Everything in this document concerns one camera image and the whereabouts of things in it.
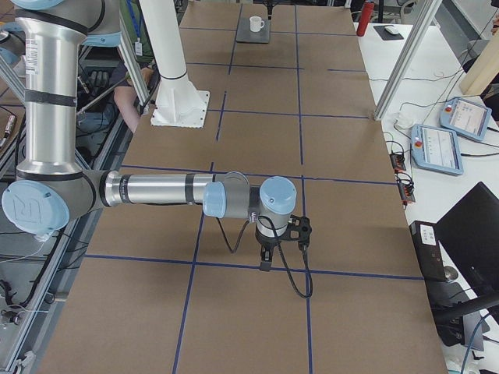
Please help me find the aluminium frame post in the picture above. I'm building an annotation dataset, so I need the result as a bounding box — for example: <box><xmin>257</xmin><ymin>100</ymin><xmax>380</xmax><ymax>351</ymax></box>
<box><xmin>373</xmin><ymin>0</ymin><xmax>442</xmax><ymax>121</ymax></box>

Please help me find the black computer box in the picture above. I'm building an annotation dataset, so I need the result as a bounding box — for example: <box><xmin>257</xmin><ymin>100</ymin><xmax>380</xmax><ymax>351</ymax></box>
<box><xmin>409</xmin><ymin>221</ymin><xmax>458</xmax><ymax>283</ymax></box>

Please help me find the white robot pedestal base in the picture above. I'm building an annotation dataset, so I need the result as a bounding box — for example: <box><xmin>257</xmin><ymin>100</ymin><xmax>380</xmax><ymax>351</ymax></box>
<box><xmin>140</xmin><ymin>0</ymin><xmax>210</xmax><ymax>129</ymax></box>

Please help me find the far blue teach pendant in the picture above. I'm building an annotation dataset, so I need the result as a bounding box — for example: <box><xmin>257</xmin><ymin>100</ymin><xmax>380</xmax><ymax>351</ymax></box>
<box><xmin>440</xmin><ymin>97</ymin><xmax>492</xmax><ymax>142</ymax></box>

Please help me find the black monitor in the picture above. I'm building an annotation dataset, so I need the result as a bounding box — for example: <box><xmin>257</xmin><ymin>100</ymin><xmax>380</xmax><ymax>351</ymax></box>
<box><xmin>435</xmin><ymin>182</ymin><xmax>498</xmax><ymax>295</ymax></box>

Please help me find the orange black adapter box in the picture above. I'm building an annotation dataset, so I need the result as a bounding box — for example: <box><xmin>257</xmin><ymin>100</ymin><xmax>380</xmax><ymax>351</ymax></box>
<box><xmin>389</xmin><ymin>153</ymin><xmax>406</xmax><ymax>172</ymax></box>

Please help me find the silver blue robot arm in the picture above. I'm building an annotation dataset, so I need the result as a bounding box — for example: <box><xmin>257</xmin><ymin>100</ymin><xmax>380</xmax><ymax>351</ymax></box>
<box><xmin>2</xmin><ymin>1</ymin><xmax>300</xmax><ymax>271</ymax></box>

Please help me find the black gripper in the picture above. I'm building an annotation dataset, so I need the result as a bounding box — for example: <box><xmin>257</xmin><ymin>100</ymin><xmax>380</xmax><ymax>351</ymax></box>
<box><xmin>255</xmin><ymin>230</ymin><xmax>288</xmax><ymax>271</ymax></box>

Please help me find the white computer mouse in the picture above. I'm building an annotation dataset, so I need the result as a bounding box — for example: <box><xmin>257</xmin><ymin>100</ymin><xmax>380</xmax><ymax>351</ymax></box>
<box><xmin>384</xmin><ymin>25</ymin><xmax>400</xmax><ymax>35</ymax></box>

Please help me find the grey closed laptop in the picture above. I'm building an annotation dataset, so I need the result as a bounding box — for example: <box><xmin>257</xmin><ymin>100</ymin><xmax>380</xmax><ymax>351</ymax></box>
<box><xmin>235</xmin><ymin>18</ymin><xmax>271</xmax><ymax>44</ymax></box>

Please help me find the blue teach pendant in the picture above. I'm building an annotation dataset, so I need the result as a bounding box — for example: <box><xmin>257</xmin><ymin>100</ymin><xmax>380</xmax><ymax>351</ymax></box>
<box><xmin>440</xmin><ymin>97</ymin><xmax>492</xmax><ymax>142</ymax></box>
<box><xmin>411</xmin><ymin>125</ymin><xmax>464</xmax><ymax>175</ymax></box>

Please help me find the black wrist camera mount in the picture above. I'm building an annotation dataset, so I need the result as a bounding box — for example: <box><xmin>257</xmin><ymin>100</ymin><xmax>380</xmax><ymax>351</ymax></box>
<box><xmin>286</xmin><ymin>215</ymin><xmax>313</xmax><ymax>246</ymax></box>

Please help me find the white ceramic cup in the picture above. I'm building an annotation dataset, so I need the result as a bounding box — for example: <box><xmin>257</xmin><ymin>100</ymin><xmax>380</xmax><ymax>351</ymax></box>
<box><xmin>249</xmin><ymin>16</ymin><xmax>265</xmax><ymax>33</ymax></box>

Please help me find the seated person green shirt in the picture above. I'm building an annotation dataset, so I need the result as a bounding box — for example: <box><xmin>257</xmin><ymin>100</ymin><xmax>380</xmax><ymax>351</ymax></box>
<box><xmin>110</xmin><ymin>1</ymin><xmax>157</xmax><ymax>133</ymax></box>

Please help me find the near blue teach pendant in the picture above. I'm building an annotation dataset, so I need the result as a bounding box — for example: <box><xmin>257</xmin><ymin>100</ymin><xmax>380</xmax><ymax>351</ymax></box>
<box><xmin>411</xmin><ymin>125</ymin><xmax>464</xmax><ymax>175</ymax></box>

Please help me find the red water bottle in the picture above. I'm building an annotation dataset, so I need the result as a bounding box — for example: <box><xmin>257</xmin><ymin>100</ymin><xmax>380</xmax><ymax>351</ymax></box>
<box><xmin>356</xmin><ymin>0</ymin><xmax>375</xmax><ymax>37</ymax></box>

